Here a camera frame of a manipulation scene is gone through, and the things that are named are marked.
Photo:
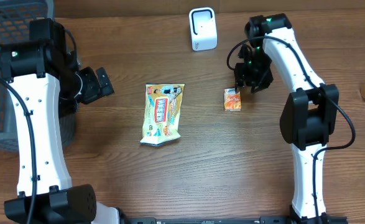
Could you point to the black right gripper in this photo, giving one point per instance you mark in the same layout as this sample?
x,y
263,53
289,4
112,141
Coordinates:
x,y
240,73

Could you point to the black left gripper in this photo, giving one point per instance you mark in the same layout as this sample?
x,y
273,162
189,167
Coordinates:
x,y
96,91

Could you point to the small orange tissue pack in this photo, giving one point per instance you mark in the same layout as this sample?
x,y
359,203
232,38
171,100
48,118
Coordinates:
x,y
232,100

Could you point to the yellow wet wipes packet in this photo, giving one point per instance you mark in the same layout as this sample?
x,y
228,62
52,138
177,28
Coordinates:
x,y
162,113

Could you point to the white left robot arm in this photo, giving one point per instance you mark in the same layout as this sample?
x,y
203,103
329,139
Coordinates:
x,y
45,84

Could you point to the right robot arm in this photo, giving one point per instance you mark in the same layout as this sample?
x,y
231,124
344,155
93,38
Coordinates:
x,y
309,114

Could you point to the white barcode scanner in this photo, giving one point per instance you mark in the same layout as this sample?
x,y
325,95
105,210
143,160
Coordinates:
x,y
203,29

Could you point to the dark grey plastic basket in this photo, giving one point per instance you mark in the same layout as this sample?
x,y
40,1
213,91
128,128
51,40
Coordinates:
x,y
14,27

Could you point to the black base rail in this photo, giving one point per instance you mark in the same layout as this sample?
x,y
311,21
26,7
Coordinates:
x,y
260,220

